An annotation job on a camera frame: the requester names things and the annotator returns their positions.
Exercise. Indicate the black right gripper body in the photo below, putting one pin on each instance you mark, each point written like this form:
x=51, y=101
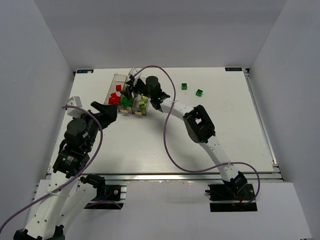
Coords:
x=136, y=85

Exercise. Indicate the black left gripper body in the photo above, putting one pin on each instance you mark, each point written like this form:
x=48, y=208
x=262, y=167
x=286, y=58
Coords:
x=100, y=115

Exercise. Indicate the red rounded lego brick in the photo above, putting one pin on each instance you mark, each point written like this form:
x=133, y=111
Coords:
x=111, y=100

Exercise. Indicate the lime 2x3 lego brick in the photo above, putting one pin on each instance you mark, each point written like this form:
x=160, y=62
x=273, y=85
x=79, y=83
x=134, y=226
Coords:
x=144, y=98

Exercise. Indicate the red lego bricks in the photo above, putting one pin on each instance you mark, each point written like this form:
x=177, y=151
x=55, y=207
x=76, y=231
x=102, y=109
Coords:
x=116, y=98

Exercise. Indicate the lime 2x2 lego brick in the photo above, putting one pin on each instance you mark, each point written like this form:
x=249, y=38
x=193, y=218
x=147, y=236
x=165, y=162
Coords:
x=143, y=107

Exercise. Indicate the small red lego brick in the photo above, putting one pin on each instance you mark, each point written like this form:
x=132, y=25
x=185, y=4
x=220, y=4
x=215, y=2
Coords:
x=118, y=88

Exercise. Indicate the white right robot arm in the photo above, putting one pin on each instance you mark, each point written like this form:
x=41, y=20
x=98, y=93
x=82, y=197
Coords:
x=198, y=123

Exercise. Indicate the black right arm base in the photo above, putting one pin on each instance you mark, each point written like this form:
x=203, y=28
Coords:
x=222, y=200

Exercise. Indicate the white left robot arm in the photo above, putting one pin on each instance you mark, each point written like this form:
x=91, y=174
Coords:
x=68, y=191

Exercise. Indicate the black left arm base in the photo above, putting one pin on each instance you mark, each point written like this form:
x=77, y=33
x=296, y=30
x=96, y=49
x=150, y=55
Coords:
x=109, y=197

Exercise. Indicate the smoky clear middle container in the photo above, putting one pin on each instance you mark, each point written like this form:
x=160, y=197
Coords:
x=129, y=101

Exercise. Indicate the green square lego brick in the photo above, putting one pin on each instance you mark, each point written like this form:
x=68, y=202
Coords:
x=199, y=92
x=184, y=86

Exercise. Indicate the blue table label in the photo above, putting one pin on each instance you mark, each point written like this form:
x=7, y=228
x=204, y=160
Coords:
x=84, y=71
x=233, y=69

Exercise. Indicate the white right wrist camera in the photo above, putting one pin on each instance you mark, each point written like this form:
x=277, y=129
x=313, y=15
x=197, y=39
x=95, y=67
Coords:
x=133, y=75

